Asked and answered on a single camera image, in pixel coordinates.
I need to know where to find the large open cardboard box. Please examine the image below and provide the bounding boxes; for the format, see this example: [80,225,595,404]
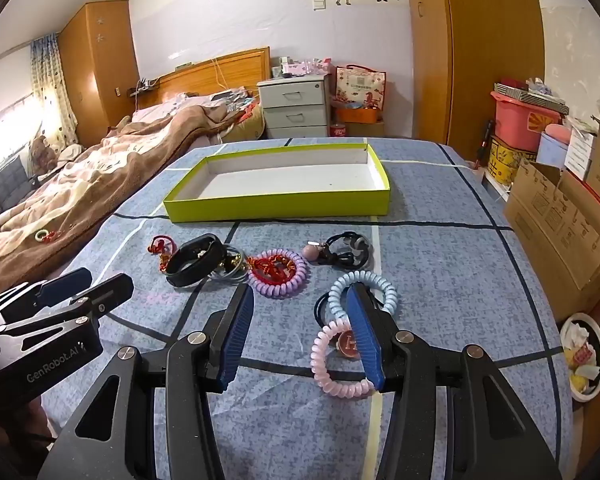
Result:
[502,157,600,323]

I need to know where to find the grey drawer cabinet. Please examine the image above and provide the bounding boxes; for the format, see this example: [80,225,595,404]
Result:
[256,74,331,140]

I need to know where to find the pink storage bin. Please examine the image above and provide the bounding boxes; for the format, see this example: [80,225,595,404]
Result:
[490,90,563,153]

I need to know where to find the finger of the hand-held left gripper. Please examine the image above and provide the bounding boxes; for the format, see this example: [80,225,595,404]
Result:
[0,273,135,337]
[0,266,93,325]

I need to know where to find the pink spiral hair tie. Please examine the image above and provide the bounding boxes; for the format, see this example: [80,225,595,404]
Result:
[312,317,381,398]

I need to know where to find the black wristband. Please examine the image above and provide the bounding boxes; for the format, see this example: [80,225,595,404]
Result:
[165,233,226,288]

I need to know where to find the purple spiral hair tie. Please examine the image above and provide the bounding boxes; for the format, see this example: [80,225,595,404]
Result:
[247,249,308,300]

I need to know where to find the narrow wooden wardrobe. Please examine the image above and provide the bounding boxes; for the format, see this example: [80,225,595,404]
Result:
[57,0,141,148]

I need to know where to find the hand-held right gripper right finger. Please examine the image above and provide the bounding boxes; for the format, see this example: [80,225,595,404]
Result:
[345,282,563,480]

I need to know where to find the grey hair ties with flower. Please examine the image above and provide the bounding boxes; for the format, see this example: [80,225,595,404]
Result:
[210,245,251,283]

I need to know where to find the striped tray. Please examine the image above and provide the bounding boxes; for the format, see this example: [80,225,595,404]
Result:
[495,80,571,116]

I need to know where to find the blue spiral hair tie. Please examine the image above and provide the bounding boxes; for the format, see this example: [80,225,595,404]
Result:
[328,270,398,318]

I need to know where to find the yellow patterned box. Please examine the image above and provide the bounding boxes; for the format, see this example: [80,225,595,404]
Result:
[486,136,538,188]

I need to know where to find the power strip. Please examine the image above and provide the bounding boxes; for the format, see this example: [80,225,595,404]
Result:
[127,77,161,96]

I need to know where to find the brown teddy bear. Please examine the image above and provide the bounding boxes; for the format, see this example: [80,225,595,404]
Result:
[29,135,61,171]

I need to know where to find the orange box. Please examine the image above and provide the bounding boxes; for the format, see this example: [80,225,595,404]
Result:
[336,105,381,123]

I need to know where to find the red knotted cord bracelet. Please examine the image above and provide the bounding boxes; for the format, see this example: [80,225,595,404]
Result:
[147,235,178,273]

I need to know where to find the bed with brown blanket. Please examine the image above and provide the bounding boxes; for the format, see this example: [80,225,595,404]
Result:
[0,102,261,306]

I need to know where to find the red braided bracelet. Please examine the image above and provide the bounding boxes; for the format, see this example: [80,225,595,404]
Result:
[247,255,296,283]

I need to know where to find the light blue tin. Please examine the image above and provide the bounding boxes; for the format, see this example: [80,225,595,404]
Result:
[535,130,573,166]

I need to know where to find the red gift bag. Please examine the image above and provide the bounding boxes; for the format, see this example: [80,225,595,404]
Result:
[332,64,387,111]

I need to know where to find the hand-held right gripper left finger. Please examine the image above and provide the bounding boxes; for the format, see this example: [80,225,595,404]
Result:
[42,282,256,480]

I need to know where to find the round pink badge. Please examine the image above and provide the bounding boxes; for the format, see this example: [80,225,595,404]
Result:
[336,330,363,358]

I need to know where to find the thin black hair tie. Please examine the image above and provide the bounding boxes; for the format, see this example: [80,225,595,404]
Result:
[314,290,396,323]

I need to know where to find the white carton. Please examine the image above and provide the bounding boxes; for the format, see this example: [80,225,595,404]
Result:
[562,127,598,181]

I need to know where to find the pink boxes on cabinet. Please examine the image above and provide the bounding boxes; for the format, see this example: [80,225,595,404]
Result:
[280,57,333,78]

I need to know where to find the pink ball charm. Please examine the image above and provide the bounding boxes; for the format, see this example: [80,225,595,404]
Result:
[302,240,331,262]

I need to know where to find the floral curtain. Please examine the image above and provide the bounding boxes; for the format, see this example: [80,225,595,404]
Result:
[29,32,78,148]

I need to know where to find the black hair ties with bead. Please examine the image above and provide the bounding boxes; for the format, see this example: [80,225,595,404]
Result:
[320,231,373,268]

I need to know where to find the green shallow cardboard box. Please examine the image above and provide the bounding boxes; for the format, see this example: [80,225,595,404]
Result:
[162,142,392,223]

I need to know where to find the wooden headboard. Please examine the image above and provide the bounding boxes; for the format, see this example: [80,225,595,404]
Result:
[152,46,272,106]

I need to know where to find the large wooden wardrobe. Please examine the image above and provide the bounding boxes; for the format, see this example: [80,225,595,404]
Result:
[407,0,551,166]

